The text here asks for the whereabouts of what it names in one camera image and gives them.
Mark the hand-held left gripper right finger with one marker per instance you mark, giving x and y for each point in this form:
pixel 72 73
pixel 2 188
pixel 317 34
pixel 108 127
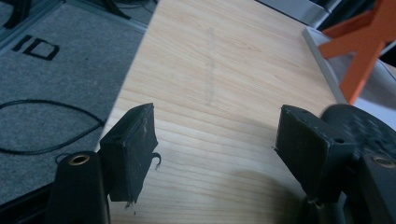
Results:
pixel 308 149

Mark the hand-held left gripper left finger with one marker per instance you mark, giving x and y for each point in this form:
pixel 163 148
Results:
pixel 129 155

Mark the white metal stand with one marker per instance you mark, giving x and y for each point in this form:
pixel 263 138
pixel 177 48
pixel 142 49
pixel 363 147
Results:
pixel 292 9

